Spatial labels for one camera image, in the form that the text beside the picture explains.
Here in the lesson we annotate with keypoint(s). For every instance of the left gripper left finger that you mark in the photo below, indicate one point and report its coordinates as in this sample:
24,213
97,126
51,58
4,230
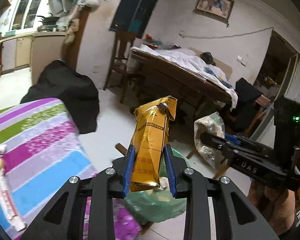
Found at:
63,215

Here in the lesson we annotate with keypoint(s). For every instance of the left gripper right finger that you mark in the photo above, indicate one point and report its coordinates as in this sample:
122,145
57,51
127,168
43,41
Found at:
235,216

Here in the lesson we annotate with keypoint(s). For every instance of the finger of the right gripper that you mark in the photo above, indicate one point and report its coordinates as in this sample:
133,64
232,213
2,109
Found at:
215,142
239,141

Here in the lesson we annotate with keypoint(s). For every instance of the clear plastic bag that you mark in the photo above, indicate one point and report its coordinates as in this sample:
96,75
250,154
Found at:
209,125

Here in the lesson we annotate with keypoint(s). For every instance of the white medicine box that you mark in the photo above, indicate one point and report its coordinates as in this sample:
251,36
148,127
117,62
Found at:
8,206

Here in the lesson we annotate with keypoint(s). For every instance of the gold cigarette carton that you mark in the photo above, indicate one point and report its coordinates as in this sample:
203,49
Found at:
149,138

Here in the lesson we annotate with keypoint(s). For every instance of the green lined trash bin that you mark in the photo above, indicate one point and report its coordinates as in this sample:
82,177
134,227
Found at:
155,205

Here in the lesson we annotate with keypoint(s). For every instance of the kitchen window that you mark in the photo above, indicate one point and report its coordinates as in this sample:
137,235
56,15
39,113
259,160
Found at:
25,14

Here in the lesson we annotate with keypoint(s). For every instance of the person right hand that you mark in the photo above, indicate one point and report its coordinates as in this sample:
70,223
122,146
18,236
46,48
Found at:
282,217

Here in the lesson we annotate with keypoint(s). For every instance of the wooden chair near bin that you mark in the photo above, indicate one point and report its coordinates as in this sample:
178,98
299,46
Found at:
256,113

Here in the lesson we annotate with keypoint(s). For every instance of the black jacket on chair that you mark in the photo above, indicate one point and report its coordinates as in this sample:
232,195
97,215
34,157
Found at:
247,95

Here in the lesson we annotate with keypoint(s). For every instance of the dark wooden dining table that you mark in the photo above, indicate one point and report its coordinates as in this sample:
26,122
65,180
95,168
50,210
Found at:
177,82

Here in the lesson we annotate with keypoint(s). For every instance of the purple striped floral tablecloth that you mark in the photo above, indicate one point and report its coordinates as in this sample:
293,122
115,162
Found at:
43,150

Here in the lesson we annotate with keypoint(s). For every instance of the white sheet on table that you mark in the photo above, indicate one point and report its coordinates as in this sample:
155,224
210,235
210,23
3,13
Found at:
189,61

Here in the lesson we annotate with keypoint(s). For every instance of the black cloth covered object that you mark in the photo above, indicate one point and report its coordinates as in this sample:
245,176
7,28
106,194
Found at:
76,91

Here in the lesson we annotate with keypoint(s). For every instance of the framed elephant picture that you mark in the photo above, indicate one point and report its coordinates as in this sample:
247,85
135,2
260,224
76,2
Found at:
219,10

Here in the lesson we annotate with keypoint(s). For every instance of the wooden chair by window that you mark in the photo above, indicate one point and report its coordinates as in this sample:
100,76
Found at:
123,42

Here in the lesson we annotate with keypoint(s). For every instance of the dark window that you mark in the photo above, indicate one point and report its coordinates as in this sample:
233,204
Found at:
133,16

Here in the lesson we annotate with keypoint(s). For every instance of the black wok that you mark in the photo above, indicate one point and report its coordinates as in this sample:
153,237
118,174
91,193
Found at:
51,20

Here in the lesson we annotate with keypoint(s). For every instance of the range hood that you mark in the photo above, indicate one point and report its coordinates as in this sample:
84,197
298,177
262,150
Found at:
62,0

